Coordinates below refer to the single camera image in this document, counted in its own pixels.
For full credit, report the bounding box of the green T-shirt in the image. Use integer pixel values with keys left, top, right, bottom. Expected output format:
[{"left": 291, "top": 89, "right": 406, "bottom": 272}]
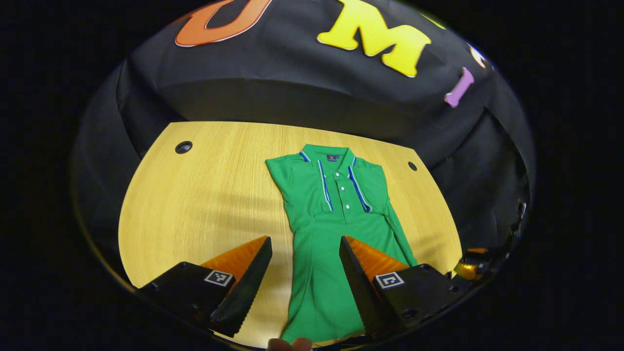
[{"left": 265, "top": 143, "right": 419, "bottom": 344}]

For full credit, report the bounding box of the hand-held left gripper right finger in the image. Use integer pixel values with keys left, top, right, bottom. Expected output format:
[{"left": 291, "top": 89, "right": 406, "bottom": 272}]
[{"left": 339, "top": 235, "right": 468, "bottom": 342}]

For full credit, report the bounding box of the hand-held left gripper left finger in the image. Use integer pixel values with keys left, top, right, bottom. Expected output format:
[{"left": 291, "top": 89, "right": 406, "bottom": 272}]
[{"left": 136, "top": 236, "right": 273, "bottom": 338}]

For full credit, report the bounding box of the black backdrop cloth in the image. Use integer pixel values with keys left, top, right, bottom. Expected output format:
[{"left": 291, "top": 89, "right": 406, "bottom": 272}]
[{"left": 73, "top": 0, "right": 537, "bottom": 273}]

